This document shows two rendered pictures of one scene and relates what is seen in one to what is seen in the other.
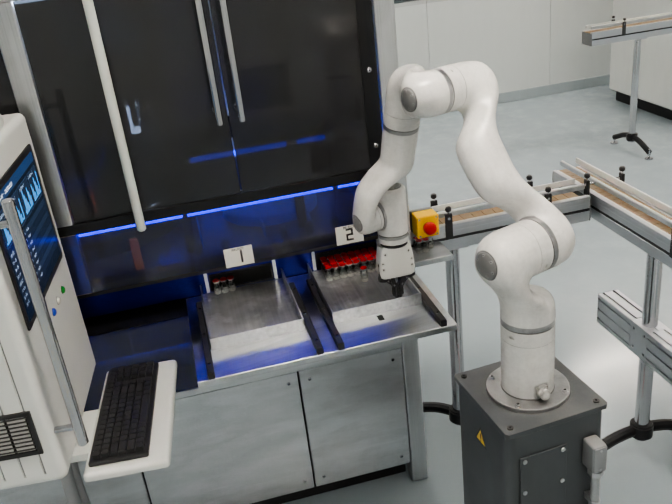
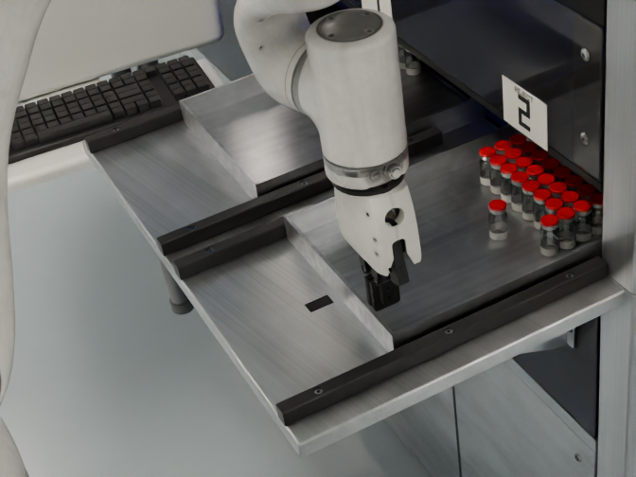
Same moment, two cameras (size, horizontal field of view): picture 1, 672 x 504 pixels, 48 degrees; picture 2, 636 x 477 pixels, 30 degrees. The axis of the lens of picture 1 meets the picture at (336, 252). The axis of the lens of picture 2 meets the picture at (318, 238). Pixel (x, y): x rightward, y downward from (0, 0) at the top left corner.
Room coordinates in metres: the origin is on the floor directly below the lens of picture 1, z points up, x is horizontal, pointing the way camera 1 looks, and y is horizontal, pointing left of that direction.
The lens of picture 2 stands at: (1.63, -1.11, 1.74)
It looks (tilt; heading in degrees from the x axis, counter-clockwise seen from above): 37 degrees down; 79
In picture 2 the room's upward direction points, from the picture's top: 9 degrees counter-clockwise
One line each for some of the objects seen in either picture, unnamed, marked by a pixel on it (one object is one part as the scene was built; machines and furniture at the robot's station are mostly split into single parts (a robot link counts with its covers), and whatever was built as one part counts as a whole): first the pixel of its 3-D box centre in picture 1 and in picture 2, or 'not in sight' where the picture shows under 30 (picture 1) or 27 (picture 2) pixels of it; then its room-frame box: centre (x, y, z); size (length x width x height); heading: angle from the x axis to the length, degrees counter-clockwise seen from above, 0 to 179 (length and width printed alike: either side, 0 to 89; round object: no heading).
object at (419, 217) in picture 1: (424, 222); not in sight; (2.16, -0.29, 1.00); 0.08 x 0.07 x 0.07; 11
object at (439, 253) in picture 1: (426, 252); not in sight; (2.20, -0.29, 0.87); 0.14 x 0.13 x 0.02; 11
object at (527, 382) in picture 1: (527, 355); not in sight; (1.43, -0.41, 0.95); 0.19 x 0.19 x 0.18
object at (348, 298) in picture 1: (361, 282); (463, 228); (1.99, -0.06, 0.90); 0.34 x 0.26 x 0.04; 11
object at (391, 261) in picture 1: (395, 256); (372, 208); (1.87, -0.16, 1.03); 0.10 x 0.08 x 0.11; 101
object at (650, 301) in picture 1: (647, 346); not in sight; (2.12, -1.01, 0.46); 0.09 x 0.09 x 0.77; 11
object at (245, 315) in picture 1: (249, 306); (328, 108); (1.93, 0.27, 0.90); 0.34 x 0.26 x 0.04; 11
